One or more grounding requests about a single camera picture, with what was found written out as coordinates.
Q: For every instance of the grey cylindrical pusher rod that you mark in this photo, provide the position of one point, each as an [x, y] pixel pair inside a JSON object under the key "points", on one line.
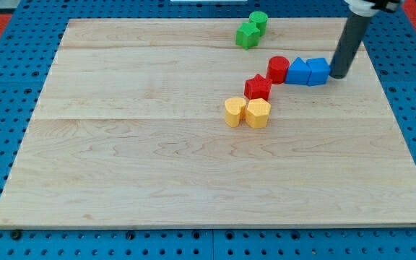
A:
{"points": [[348, 45]]}

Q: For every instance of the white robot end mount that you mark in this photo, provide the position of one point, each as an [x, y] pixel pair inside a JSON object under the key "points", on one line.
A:
{"points": [[368, 8]]}

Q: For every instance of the blue cube block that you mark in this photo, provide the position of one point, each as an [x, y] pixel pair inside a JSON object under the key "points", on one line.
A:
{"points": [[319, 71]]}

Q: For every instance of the blue triangle block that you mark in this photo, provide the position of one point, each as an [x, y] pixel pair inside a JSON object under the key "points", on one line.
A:
{"points": [[298, 73]]}

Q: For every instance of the red cylinder block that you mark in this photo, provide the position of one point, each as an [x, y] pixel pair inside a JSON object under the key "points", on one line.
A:
{"points": [[277, 69]]}

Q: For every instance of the green cylinder block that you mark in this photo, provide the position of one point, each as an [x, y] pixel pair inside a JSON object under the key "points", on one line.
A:
{"points": [[260, 18]]}

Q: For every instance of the red star block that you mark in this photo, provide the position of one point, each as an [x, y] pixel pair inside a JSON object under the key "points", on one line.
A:
{"points": [[257, 87]]}

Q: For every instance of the green star block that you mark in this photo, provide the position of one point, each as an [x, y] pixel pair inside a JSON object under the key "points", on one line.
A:
{"points": [[247, 35]]}

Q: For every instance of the yellow pentagon block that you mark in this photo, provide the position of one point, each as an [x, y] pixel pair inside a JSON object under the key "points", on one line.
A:
{"points": [[257, 113]]}

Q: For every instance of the yellow heart block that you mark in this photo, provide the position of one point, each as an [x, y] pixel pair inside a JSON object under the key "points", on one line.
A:
{"points": [[235, 108]]}

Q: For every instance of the light wooden board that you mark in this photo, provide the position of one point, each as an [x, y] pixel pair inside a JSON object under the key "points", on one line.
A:
{"points": [[129, 133]]}

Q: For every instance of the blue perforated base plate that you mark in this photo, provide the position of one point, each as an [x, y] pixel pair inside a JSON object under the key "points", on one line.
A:
{"points": [[27, 48]]}

